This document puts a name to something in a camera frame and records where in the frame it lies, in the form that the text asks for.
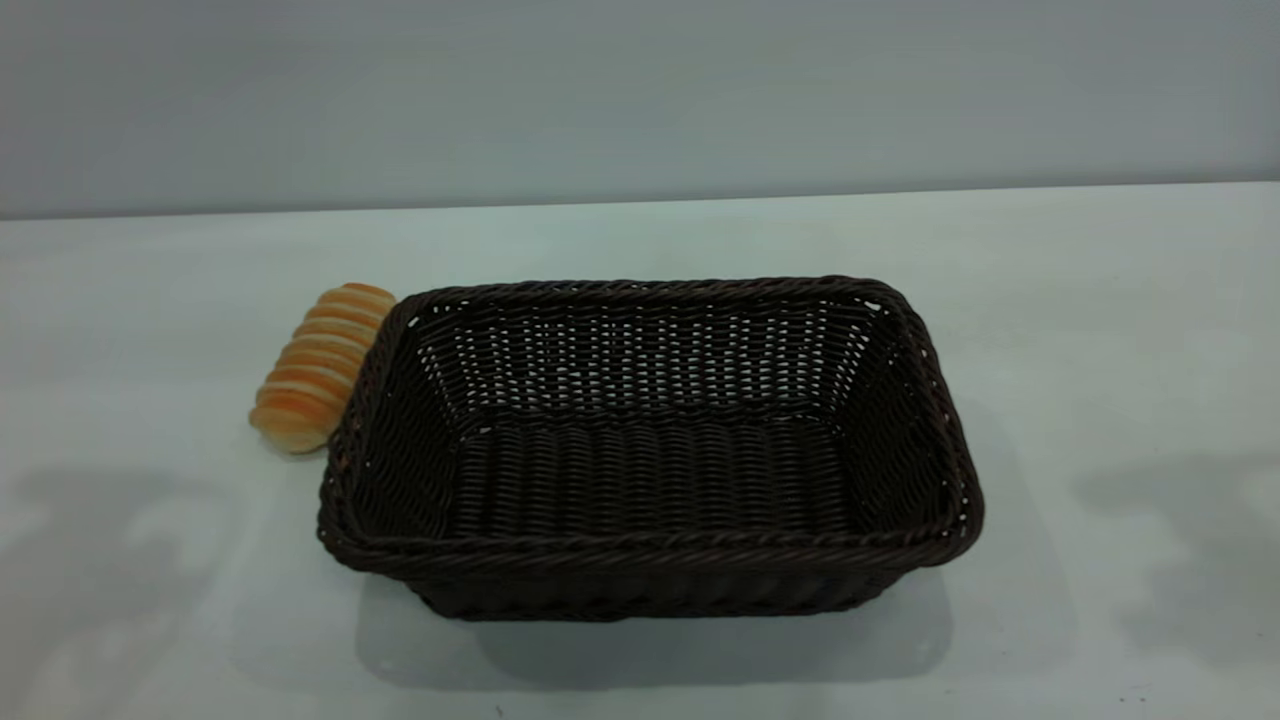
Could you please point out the dark brown wicker basket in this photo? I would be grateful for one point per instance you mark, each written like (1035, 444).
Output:
(650, 480)

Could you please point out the ridged golden bread roll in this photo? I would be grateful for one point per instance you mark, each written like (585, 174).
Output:
(310, 375)

